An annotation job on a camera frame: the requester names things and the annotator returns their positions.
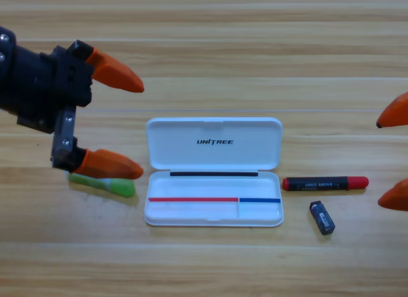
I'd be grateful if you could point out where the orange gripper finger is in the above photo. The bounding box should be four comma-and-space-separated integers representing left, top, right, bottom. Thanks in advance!
377, 178, 408, 212
375, 92, 408, 129

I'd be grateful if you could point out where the red and black marker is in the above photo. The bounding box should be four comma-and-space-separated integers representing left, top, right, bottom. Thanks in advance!
282, 176, 370, 192

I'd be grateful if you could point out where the green highlighter pen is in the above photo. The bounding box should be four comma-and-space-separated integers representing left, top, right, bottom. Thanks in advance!
68, 171, 136, 198

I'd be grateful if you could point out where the black eraser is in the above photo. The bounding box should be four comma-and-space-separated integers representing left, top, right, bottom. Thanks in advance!
309, 200, 336, 236

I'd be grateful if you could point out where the white Unitree pencil case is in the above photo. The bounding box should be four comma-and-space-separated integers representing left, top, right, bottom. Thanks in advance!
143, 117, 284, 228

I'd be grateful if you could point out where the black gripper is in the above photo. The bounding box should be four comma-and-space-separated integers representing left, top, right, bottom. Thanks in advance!
0, 40, 145, 180

